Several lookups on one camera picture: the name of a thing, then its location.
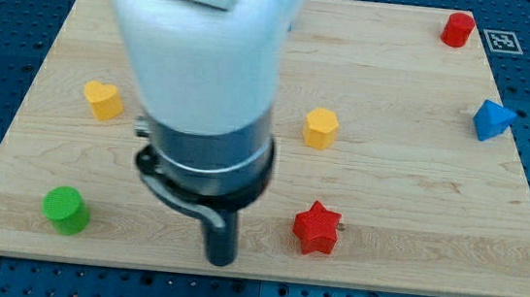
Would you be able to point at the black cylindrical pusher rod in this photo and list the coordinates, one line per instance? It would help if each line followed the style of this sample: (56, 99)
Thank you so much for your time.
(220, 230)

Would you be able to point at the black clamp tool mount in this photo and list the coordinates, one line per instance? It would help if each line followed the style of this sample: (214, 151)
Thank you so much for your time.
(212, 196)

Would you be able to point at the red star block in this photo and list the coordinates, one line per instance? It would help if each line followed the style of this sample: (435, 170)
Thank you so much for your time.
(316, 229)

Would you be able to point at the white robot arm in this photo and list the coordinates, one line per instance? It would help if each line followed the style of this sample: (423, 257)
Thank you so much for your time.
(207, 76)

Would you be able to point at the yellow hexagon block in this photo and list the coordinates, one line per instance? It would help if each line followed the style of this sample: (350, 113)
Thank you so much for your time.
(321, 128)

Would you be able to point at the green cylinder block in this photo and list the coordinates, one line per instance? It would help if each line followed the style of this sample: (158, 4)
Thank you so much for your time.
(66, 210)

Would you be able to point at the yellow heart block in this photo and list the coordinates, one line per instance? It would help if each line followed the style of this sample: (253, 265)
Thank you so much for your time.
(103, 99)

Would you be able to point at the wooden board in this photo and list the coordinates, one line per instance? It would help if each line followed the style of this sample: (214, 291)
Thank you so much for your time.
(427, 208)

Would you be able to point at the blue triangular prism block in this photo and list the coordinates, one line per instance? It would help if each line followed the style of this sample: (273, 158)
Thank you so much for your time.
(492, 120)

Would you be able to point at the red cylinder block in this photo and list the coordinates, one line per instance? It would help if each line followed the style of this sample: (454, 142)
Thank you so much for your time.
(458, 29)

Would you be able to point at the white fiducial marker tag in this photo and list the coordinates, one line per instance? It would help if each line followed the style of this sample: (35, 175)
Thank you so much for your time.
(502, 41)

